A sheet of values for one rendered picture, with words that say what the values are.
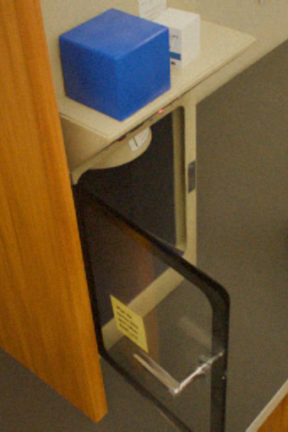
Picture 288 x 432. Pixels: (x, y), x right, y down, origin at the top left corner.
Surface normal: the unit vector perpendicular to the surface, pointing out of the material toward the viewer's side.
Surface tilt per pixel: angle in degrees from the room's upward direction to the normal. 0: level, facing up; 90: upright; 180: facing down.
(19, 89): 90
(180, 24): 0
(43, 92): 90
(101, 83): 90
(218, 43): 0
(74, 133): 90
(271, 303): 0
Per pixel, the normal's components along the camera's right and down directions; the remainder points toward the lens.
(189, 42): 0.83, 0.33
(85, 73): -0.66, 0.53
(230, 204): -0.06, -0.75
